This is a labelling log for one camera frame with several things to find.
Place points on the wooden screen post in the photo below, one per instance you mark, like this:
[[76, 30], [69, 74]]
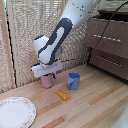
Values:
[[59, 66], [7, 43]]

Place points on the blue plastic cup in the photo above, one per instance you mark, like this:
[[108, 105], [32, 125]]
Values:
[[73, 82]]

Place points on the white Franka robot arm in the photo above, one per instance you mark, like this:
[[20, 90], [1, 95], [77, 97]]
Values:
[[63, 30]]

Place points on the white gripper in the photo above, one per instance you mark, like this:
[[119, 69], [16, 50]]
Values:
[[46, 69]]

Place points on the yellow toy block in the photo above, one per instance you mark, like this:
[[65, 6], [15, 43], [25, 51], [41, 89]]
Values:
[[62, 94]]

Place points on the white floral rim plate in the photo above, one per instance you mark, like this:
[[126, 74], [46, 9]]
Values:
[[15, 112]]

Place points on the pink plastic cup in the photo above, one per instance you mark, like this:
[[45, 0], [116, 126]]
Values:
[[46, 82]]

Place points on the dark brown drawer cabinet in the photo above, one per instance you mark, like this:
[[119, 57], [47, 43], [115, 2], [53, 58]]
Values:
[[106, 48]]

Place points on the beige bamboo screen panel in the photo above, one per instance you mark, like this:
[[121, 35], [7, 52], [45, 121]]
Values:
[[78, 46], [23, 33], [2, 60]]

